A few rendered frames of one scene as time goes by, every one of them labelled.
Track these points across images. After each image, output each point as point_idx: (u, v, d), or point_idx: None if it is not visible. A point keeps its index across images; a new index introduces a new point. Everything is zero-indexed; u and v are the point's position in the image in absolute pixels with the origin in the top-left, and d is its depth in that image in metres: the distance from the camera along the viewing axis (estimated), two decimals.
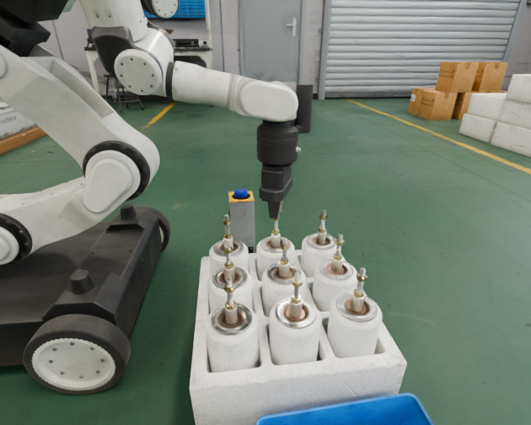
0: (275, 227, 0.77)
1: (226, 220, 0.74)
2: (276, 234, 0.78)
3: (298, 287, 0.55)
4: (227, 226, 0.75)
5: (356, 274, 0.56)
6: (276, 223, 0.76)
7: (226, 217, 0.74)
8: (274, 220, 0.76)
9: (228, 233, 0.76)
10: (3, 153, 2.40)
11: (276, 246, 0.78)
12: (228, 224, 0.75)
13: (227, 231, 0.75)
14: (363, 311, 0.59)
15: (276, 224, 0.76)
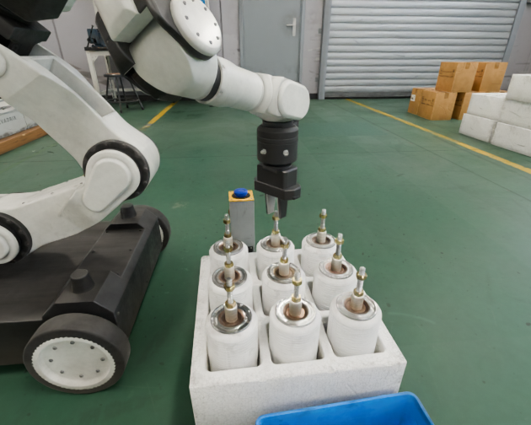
0: (275, 225, 0.77)
1: (226, 219, 0.74)
2: None
3: (298, 287, 0.55)
4: (227, 225, 0.75)
5: (356, 273, 0.56)
6: (274, 223, 0.77)
7: (226, 216, 0.74)
8: None
9: (228, 232, 0.76)
10: (3, 153, 2.40)
11: (276, 245, 0.78)
12: (228, 223, 0.75)
13: (227, 230, 0.75)
14: (363, 309, 0.59)
15: (274, 223, 0.77)
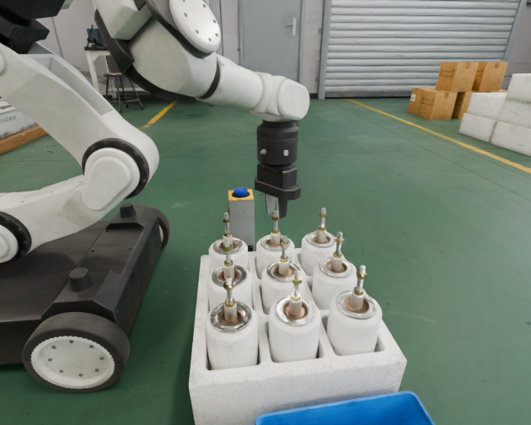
0: (275, 225, 0.77)
1: (226, 218, 0.74)
2: None
3: (298, 285, 0.55)
4: (227, 224, 0.75)
5: (356, 271, 0.56)
6: (274, 222, 0.77)
7: (226, 215, 0.73)
8: None
9: (228, 231, 0.76)
10: (3, 153, 2.40)
11: (276, 244, 0.78)
12: (228, 223, 0.75)
13: (227, 229, 0.75)
14: (363, 309, 0.59)
15: (274, 223, 0.77)
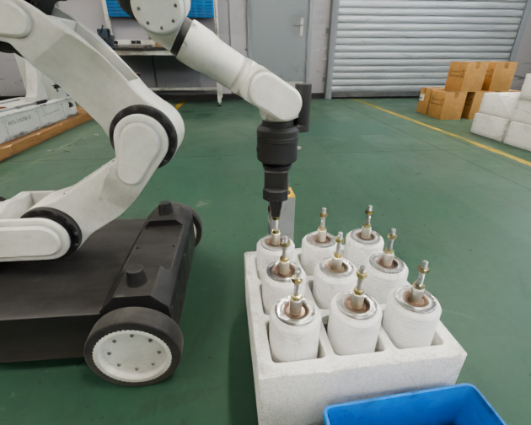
0: (324, 223, 0.79)
1: None
2: None
3: (363, 280, 0.56)
4: (274, 222, 0.76)
5: (419, 266, 0.57)
6: (322, 218, 0.78)
7: None
8: (324, 217, 0.78)
9: (274, 228, 0.77)
10: (20, 152, 2.41)
11: (322, 241, 0.79)
12: (274, 220, 0.76)
13: (274, 225, 0.77)
14: (423, 303, 0.60)
15: (323, 219, 0.78)
